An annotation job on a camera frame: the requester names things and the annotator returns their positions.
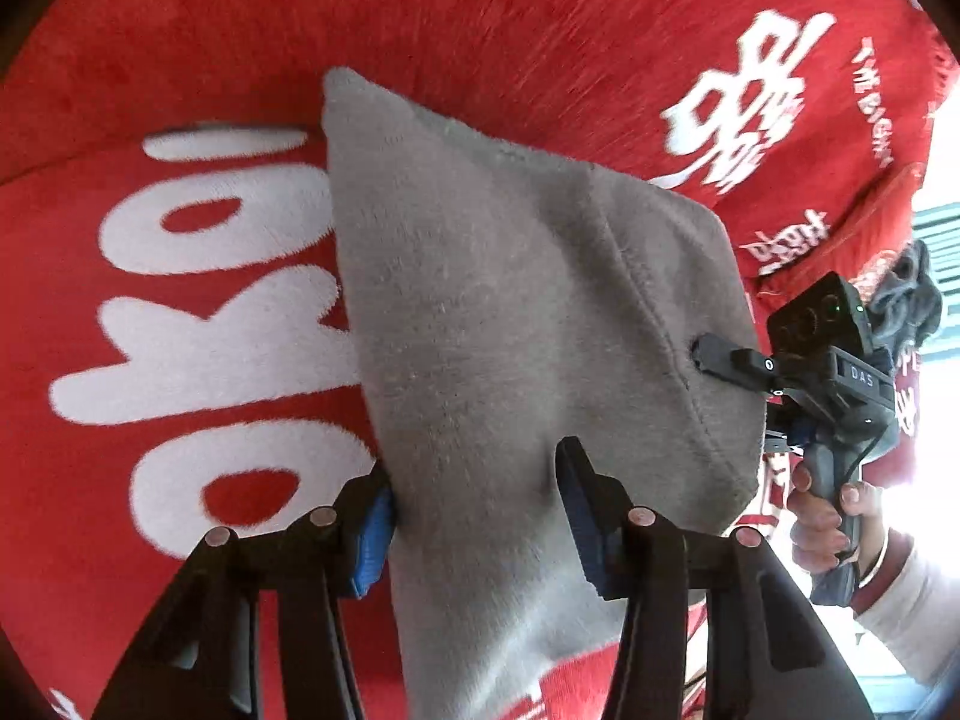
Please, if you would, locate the red blanket with white lettering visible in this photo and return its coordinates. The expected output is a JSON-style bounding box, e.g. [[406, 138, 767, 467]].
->
[[2, 0, 958, 718]]

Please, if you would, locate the right forearm in white sleeve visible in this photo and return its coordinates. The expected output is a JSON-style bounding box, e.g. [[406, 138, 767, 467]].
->
[[851, 530, 958, 686]]

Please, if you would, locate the dark grey crumpled garment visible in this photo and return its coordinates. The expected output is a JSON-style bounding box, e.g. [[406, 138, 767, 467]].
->
[[867, 241, 944, 358]]

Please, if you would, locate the person's right hand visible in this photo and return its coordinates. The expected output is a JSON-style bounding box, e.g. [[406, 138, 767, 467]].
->
[[788, 463, 889, 577]]

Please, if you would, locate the grey fleece small garment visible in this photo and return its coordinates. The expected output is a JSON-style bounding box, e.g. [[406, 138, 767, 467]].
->
[[322, 68, 765, 718]]

